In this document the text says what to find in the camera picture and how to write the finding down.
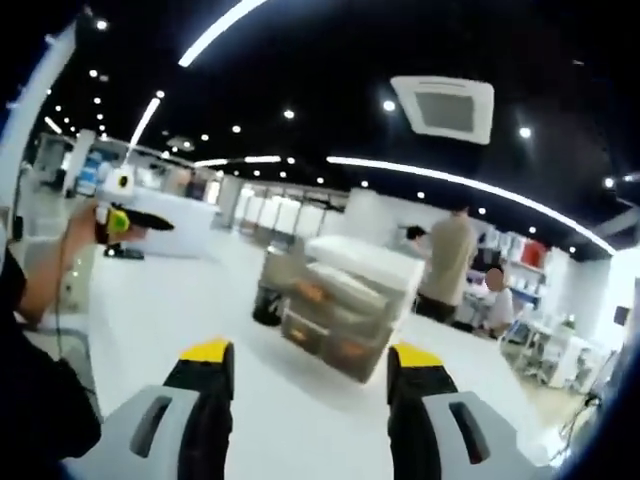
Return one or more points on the ceiling air conditioner vent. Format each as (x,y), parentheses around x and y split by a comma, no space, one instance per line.
(447,107)

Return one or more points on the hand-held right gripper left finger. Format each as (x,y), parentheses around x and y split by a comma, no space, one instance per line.
(205,400)

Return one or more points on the beige plastic drawer cabinet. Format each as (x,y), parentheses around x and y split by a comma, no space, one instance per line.
(350,300)

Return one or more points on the white desk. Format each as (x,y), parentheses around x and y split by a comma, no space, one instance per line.
(200,310)

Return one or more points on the blue standing banner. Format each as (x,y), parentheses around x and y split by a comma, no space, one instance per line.
(90,172)

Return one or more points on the short ceiling light bar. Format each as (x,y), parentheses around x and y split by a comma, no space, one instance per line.
(215,162)
(146,117)
(262,159)

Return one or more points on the red storage box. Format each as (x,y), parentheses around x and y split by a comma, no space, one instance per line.
(532,252)

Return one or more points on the long straight ceiling light strip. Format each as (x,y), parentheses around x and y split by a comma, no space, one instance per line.
(215,30)

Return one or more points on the black mesh pen holder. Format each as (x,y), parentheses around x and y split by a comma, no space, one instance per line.
(267,307)

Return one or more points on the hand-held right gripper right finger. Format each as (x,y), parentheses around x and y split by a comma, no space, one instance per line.
(415,405)

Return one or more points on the wall shelf with storage boxes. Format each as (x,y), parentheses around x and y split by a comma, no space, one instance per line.
(520,270)

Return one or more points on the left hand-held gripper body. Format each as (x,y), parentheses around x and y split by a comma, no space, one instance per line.
(117,185)

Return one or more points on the round ceiling spotlights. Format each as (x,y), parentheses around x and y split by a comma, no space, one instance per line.
(289,114)

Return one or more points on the person's left hand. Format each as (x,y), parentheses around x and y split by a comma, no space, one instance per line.
(85,227)

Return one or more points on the curved ceiling light strip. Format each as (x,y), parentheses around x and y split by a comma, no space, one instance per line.
(475,185)

